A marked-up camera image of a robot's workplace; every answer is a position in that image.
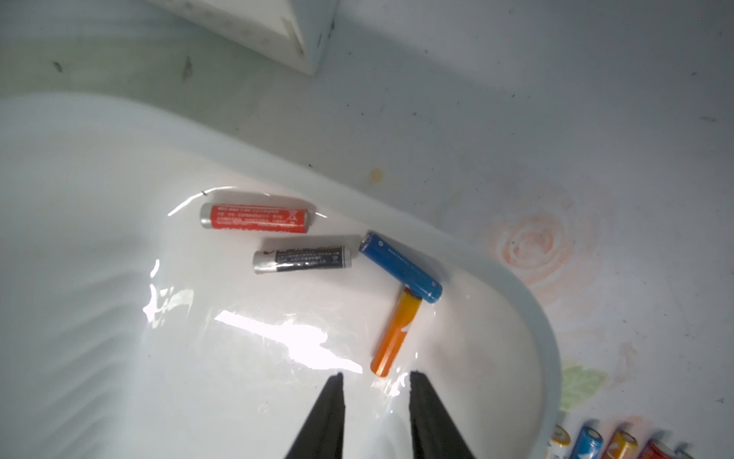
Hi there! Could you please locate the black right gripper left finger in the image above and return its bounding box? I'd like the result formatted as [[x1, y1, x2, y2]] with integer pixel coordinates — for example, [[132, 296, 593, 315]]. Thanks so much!
[[286, 373, 346, 459]]

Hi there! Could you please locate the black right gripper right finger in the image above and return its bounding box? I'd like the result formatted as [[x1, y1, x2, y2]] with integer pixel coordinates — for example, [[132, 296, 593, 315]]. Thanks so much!
[[409, 371, 475, 459]]

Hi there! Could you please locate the white Heybright battery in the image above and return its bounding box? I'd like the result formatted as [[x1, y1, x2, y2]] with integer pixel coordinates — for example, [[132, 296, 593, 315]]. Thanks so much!
[[545, 425, 572, 459]]

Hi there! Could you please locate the red yellow label battery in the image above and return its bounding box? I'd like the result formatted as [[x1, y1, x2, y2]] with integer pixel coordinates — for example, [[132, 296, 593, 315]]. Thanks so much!
[[638, 438, 676, 459]]

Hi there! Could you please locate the white plastic storage tray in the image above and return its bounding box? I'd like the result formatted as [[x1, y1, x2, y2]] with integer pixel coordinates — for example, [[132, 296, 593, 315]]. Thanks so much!
[[1, 94, 561, 458]]

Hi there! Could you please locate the orange yellow battery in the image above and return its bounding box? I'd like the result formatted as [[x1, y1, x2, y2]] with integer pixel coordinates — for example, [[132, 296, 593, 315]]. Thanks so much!
[[370, 287, 422, 378]]

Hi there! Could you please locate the blue Huatai battery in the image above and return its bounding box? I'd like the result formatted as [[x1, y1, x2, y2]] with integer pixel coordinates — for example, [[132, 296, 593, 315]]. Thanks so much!
[[359, 231, 443, 304]]

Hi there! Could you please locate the dark navy battery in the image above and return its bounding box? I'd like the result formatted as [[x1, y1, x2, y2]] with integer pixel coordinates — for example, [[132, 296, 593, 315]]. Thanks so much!
[[252, 246, 352, 275]]

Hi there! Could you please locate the red silver-tip battery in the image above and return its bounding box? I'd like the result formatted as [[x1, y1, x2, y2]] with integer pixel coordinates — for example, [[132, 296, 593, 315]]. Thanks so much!
[[200, 204, 311, 233]]

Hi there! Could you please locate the beige file organizer rack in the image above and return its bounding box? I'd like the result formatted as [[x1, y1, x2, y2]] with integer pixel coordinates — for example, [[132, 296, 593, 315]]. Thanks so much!
[[151, 0, 339, 77]]

